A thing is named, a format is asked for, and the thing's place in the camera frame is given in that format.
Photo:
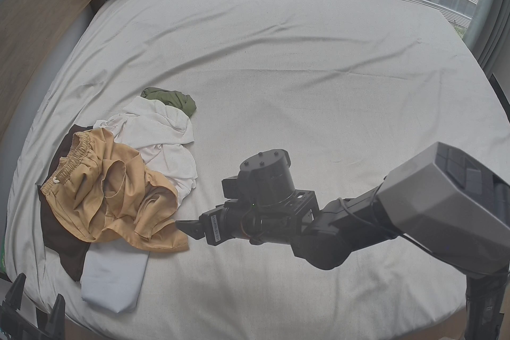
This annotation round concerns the white garment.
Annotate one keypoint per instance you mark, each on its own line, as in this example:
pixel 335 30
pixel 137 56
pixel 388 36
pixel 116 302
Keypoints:
pixel 159 131

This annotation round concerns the blue-green curtain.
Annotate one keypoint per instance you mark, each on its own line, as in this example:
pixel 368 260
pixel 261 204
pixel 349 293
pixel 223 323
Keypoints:
pixel 492 11

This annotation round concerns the tan shorts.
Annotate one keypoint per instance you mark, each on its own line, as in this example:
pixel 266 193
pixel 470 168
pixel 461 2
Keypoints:
pixel 119 187

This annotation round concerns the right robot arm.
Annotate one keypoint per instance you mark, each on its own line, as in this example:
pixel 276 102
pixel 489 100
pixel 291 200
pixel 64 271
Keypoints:
pixel 430 203

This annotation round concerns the green garment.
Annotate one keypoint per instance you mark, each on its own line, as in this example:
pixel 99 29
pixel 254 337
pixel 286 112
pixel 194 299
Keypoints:
pixel 175 98

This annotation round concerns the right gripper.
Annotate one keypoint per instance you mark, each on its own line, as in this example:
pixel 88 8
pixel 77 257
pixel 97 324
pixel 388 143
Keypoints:
pixel 231 225

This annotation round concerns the dark brown garment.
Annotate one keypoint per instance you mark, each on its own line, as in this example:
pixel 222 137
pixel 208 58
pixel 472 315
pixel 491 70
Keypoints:
pixel 63 242

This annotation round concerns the pale grey garment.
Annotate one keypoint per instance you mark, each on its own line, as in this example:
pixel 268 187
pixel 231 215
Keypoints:
pixel 111 278

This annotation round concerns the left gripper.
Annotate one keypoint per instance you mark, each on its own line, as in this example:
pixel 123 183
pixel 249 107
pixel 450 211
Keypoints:
pixel 20 326

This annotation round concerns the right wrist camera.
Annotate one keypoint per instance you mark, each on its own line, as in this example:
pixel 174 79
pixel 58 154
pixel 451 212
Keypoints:
pixel 231 187

